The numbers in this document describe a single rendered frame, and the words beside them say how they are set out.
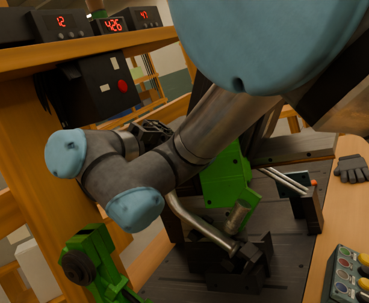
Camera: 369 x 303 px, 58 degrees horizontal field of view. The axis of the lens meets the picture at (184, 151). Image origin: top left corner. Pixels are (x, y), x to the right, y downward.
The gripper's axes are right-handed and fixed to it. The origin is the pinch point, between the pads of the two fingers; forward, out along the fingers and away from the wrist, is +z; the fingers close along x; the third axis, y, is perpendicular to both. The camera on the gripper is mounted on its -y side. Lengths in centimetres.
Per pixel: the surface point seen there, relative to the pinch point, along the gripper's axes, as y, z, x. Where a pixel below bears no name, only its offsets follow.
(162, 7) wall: 64, 783, 673
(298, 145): 13.9, 18.9, -19.9
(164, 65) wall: -92, 839, 621
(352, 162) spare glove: 13, 57, -31
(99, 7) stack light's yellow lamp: 21, 8, 51
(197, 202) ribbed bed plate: -9.7, 5.8, -8.4
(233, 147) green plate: 8.4, 2.4, -10.7
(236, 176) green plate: 2.9, 3.0, -14.4
